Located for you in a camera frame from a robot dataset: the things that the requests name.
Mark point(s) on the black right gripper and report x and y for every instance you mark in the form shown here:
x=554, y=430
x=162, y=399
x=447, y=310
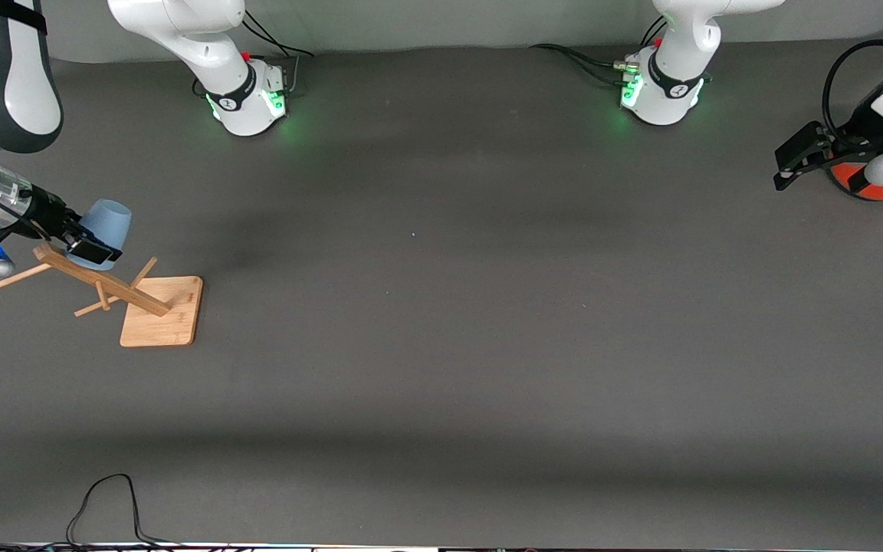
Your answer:
x=46, y=208

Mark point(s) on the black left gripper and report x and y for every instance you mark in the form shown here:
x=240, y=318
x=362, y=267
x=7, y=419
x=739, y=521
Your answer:
x=855, y=140

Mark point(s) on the light blue plastic cup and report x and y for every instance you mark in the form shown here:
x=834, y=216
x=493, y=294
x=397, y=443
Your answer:
x=110, y=222

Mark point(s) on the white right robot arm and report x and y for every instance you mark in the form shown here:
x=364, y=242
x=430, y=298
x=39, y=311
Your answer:
x=204, y=54

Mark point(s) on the wooden cup rack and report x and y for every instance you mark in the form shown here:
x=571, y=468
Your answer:
x=162, y=314

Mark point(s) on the dark grey table mat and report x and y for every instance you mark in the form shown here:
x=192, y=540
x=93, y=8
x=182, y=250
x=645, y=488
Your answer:
x=441, y=383

